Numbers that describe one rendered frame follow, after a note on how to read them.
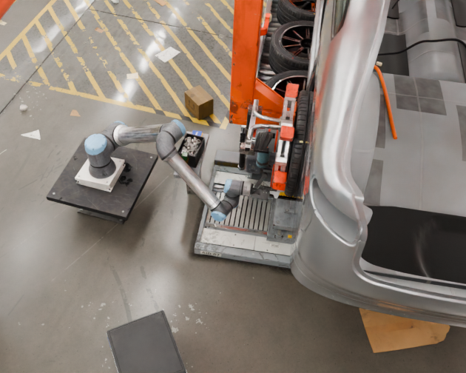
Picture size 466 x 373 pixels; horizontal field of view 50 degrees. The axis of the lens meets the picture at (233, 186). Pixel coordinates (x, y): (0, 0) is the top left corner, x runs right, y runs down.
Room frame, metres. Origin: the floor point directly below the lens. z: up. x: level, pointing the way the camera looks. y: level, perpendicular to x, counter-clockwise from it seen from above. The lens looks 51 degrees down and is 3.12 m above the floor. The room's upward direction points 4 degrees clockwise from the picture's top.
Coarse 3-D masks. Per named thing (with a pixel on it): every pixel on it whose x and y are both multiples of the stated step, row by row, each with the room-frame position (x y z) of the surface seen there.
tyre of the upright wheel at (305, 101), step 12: (300, 96) 2.26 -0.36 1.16; (312, 96) 2.26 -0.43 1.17; (300, 108) 2.14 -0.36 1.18; (300, 120) 2.07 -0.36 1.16; (300, 132) 2.00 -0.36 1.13; (300, 144) 1.95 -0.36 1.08; (300, 156) 1.90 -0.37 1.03; (300, 168) 1.87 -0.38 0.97; (288, 180) 1.86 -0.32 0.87; (288, 192) 1.86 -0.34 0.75
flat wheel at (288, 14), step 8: (280, 0) 4.39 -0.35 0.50; (288, 0) 4.38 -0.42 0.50; (296, 0) 4.43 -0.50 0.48; (304, 0) 4.43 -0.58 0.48; (312, 0) 4.51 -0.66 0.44; (280, 8) 4.35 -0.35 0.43; (288, 8) 4.25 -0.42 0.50; (296, 8) 4.25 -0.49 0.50; (312, 8) 4.30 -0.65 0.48; (280, 16) 4.33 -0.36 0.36; (288, 16) 4.23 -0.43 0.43; (296, 16) 4.18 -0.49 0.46; (304, 16) 4.15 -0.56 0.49; (312, 16) 4.15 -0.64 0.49
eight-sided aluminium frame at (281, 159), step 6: (288, 102) 2.26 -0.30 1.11; (294, 102) 2.25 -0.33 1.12; (282, 120) 2.10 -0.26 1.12; (288, 120) 2.10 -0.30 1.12; (288, 144) 1.99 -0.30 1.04; (276, 156) 2.27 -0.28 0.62; (282, 156) 1.94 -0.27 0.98; (276, 162) 1.92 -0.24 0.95; (282, 162) 1.92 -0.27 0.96; (276, 168) 1.92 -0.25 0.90; (282, 168) 1.94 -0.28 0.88
